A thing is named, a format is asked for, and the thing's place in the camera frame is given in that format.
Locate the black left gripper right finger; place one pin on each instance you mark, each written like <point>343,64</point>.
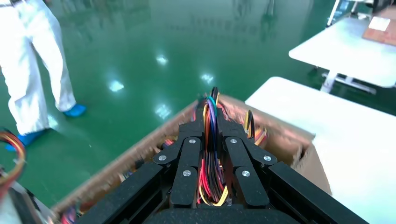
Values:
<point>247,179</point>

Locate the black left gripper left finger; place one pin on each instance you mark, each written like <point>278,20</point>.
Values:
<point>185,173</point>

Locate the brown cardboard divider box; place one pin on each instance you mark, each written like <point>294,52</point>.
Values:
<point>309,167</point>

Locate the blue shoe cover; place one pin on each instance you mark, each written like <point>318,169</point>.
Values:
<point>28,138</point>
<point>75,110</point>

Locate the person in white trousers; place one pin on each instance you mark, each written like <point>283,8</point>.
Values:
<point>28,77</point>

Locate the brown board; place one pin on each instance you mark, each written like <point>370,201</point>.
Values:
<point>383,38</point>

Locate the white paper sheet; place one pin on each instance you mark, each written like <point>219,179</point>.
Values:
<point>379,23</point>

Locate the white frame background table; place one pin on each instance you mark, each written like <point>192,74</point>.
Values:
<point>346,52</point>

